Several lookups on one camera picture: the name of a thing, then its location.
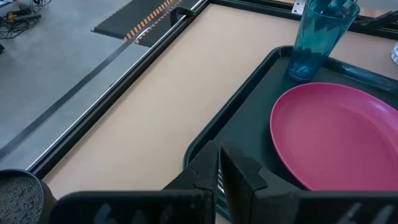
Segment silver metal corner bracket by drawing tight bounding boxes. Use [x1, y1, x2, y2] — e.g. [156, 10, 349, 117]
[291, 0, 308, 16]

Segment tangled black cables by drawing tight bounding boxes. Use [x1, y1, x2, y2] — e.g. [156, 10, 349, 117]
[0, 0, 52, 40]

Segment leafy plant in black pot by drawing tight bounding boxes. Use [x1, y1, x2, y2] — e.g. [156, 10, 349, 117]
[0, 169, 57, 224]

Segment teal faceted plastic cup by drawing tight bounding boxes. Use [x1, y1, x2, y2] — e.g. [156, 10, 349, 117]
[287, 0, 361, 82]

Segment black floor mat orange stripes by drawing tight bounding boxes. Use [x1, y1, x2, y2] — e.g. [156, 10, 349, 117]
[134, 0, 206, 48]
[91, 0, 175, 42]

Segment black curved clamp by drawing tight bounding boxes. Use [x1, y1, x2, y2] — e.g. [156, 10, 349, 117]
[170, 6, 197, 28]

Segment pink round plate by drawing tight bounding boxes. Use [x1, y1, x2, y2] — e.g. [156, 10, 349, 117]
[269, 82, 398, 192]

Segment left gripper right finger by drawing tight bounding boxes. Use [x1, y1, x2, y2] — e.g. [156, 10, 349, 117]
[220, 141, 398, 224]

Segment black aluminium table frame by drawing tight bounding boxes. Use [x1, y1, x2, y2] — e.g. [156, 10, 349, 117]
[26, 0, 398, 180]

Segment dark green plastic tray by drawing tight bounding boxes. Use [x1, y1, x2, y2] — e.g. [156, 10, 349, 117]
[183, 45, 398, 219]

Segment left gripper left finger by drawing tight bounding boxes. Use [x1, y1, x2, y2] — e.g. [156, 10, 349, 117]
[49, 139, 220, 224]

